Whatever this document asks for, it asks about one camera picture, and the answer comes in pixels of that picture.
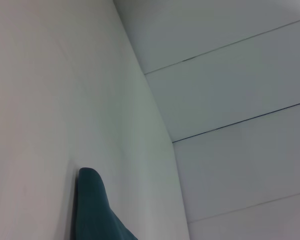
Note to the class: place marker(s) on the teal T-shirt with FREE! print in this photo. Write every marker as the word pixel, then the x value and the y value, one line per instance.
pixel 95 207

